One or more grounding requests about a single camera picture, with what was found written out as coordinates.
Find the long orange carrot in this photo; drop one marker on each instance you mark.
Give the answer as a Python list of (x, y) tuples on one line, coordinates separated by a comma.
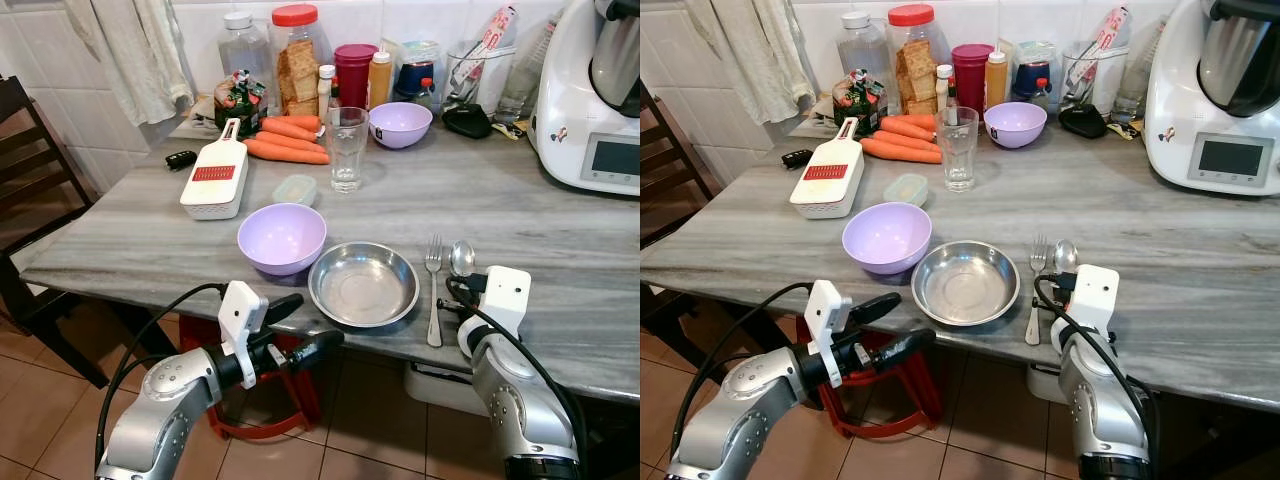
[(285, 153), (900, 152)]

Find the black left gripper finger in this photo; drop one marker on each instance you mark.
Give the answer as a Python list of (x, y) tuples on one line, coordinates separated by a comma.
[(315, 347), (284, 308), (876, 307), (905, 346)]

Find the red and white packet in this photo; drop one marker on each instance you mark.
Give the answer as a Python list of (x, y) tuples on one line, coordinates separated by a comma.
[(495, 35), (1110, 35)]

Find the red plastic stool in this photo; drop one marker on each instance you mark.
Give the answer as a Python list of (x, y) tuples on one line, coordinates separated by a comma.
[(920, 395), (300, 400)]

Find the green and red snack bag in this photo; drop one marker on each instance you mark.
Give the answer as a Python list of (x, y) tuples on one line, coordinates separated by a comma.
[(858, 103), (240, 103)]

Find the maroon plastic tumbler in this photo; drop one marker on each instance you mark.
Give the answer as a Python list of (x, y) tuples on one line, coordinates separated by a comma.
[(355, 76), (972, 76)]

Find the stainless steel plate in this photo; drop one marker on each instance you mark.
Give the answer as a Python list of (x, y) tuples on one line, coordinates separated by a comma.
[(966, 284), (363, 285)]

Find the red lidded jar of crackers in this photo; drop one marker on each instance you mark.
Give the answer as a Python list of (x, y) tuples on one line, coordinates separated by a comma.
[(913, 68), (297, 68)]

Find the small yellow black clip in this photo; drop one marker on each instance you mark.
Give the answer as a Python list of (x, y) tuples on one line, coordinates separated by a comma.
[(510, 129), (1125, 129)]

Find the small green lidded container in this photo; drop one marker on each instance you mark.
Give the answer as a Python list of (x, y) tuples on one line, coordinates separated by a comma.
[(906, 189), (295, 190)]

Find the white food processor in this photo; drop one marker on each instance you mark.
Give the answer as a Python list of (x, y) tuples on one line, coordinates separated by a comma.
[(1178, 100), (562, 110)]

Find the tall clear glass bottle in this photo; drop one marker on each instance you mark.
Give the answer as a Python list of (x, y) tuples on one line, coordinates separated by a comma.
[(525, 80), (1135, 75)]

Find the silver metal spoon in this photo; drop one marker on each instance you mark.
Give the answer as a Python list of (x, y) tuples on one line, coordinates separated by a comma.
[(1065, 256), (462, 258)]

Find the hanging beige towel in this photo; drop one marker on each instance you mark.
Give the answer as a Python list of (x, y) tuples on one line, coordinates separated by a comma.
[(755, 58), (135, 58)]

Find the silver metal fork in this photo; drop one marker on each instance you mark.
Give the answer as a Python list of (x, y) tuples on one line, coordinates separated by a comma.
[(1035, 295), (434, 290)]

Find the large purple plastic bowl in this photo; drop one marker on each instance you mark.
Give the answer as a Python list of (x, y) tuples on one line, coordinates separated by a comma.
[(282, 238), (887, 237)]

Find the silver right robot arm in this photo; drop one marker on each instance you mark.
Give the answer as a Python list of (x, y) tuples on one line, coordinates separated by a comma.
[(1100, 405), (512, 405)]

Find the dark wooden chair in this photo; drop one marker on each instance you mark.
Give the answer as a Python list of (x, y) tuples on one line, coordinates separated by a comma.
[(668, 165), (30, 170)]

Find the orange sauce bottle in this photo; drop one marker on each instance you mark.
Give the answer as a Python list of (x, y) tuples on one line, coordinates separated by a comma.
[(996, 80), (379, 80)]

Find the clear bottle with white cap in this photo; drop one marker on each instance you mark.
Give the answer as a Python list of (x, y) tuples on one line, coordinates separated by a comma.
[(862, 52), (244, 52)]

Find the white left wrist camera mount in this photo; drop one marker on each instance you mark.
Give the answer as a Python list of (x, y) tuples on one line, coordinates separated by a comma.
[(240, 308), (825, 306)]

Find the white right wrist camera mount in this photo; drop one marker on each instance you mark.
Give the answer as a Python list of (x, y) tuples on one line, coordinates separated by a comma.
[(1098, 293), (508, 295)]

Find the clear plastic jug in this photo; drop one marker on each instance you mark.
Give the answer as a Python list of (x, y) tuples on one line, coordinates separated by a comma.
[(1098, 90), (482, 90)]

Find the small white capped spice bottle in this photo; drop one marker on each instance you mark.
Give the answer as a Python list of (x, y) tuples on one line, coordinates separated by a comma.
[(326, 88), (944, 88)]

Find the black car key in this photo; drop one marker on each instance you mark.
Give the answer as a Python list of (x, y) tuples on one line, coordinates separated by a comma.
[(181, 160), (797, 159)]

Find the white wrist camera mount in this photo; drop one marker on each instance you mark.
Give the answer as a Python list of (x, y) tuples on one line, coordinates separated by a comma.
[(825, 306), (1098, 293), (240, 308), (508, 295)]

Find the white grater with red blade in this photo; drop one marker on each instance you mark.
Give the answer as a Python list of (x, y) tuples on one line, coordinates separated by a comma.
[(827, 185), (214, 185)]

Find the white plastic bin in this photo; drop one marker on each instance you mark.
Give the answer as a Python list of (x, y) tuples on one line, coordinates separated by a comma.
[(1043, 385), (440, 390)]

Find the small red capped bottle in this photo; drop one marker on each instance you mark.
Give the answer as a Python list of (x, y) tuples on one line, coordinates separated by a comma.
[(427, 88), (1041, 88)]

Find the blue lidded container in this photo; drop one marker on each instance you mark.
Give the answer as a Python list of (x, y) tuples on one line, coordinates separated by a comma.
[(1030, 60), (414, 60)]

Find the clear drinking glass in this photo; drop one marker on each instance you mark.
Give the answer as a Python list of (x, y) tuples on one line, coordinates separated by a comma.
[(347, 150), (957, 150)]

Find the black pouch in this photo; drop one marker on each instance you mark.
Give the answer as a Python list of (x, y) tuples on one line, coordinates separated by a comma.
[(467, 120), (1084, 120)]

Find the small purple plastic bowl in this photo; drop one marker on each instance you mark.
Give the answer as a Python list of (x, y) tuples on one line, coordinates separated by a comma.
[(1015, 125), (400, 125)]

